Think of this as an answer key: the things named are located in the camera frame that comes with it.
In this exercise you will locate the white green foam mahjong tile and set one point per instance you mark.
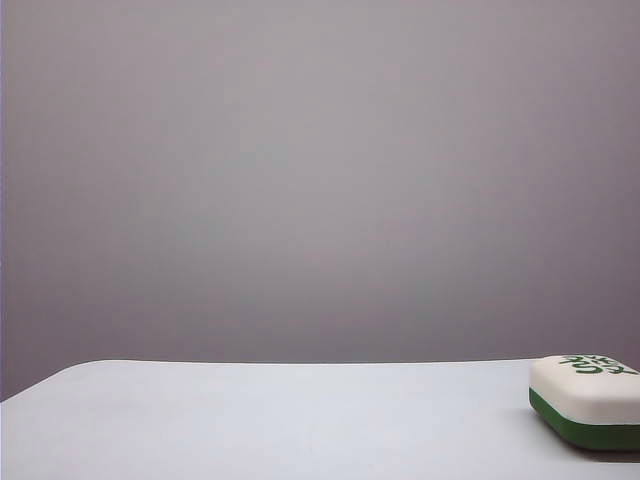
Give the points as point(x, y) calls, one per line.
point(575, 395)

